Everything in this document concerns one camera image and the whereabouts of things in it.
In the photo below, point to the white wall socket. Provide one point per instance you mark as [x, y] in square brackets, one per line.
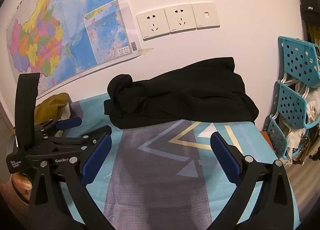
[153, 24]
[180, 18]

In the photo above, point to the teal plastic storage rack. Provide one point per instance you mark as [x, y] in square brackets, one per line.
[297, 98]

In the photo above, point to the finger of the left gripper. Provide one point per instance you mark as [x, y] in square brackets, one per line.
[92, 137]
[68, 123]

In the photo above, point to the colourful wall map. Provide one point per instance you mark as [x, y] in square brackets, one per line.
[64, 40]

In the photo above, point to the mustard yellow folded garment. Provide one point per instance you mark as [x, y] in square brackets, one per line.
[55, 107]

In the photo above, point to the black coat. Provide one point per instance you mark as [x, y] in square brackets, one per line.
[207, 91]

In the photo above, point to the teal grey patterned bedsheet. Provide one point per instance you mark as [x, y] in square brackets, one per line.
[166, 176]

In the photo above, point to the person's left hand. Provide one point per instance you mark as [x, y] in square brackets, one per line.
[22, 185]

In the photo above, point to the left white wall socket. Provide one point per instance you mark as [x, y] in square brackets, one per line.
[153, 24]

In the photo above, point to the black bag on rack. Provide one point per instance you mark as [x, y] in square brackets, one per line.
[310, 12]

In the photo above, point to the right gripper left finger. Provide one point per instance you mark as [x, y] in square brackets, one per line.
[48, 208]

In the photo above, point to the middle white wall socket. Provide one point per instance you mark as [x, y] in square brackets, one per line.
[180, 18]

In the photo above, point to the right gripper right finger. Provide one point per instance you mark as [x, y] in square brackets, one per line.
[274, 206]

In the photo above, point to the white network wall plate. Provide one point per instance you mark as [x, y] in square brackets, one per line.
[206, 15]

